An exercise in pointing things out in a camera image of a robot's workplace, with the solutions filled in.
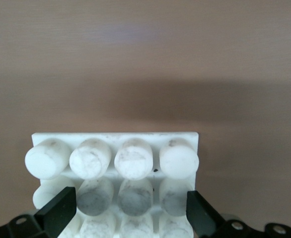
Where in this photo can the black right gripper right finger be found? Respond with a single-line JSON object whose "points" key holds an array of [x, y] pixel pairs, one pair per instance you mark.
{"points": [[200, 218]]}

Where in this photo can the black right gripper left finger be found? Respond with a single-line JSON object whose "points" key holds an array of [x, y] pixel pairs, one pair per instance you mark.
{"points": [[56, 213]]}

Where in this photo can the white studded base plate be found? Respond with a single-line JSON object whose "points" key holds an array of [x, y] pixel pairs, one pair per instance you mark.
{"points": [[133, 161]]}

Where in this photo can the brown table cover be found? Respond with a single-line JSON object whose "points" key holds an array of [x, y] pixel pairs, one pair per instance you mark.
{"points": [[145, 62]]}

